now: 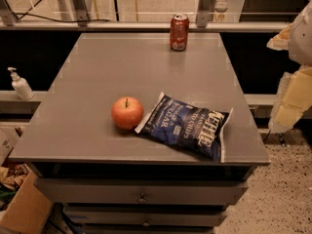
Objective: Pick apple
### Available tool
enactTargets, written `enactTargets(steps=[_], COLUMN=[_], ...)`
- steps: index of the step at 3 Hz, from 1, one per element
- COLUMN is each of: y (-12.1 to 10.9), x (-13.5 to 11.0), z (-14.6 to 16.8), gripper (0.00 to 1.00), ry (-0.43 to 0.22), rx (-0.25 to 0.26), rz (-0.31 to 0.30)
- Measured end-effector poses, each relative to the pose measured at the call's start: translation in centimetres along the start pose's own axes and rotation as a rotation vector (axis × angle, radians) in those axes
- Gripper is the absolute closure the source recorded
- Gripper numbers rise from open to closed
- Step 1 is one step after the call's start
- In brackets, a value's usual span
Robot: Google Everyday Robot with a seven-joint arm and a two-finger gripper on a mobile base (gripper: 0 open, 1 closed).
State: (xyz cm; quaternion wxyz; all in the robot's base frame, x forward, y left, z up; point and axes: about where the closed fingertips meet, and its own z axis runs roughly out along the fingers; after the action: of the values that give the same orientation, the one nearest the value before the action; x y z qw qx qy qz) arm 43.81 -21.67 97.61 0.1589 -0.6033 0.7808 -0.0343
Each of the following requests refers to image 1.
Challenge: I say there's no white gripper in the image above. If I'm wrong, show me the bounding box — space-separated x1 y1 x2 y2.
266 1 312 134

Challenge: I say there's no black cable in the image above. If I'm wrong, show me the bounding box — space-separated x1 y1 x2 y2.
13 12 113 24

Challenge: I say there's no red soda can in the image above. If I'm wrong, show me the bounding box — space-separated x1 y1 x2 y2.
170 14 189 51

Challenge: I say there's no white pump dispenser bottle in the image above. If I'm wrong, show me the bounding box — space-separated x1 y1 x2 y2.
8 67 34 100

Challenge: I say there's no cardboard box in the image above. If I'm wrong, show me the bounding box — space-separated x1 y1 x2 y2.
0 172 53 234

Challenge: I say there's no blue kettle chips bag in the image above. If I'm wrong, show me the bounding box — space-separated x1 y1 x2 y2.
135 93 233 163

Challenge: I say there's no red apple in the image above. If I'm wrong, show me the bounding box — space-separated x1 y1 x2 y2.
111 97 143 130

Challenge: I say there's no grey drawer cabinet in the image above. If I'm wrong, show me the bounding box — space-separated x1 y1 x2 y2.
11 33 269 234

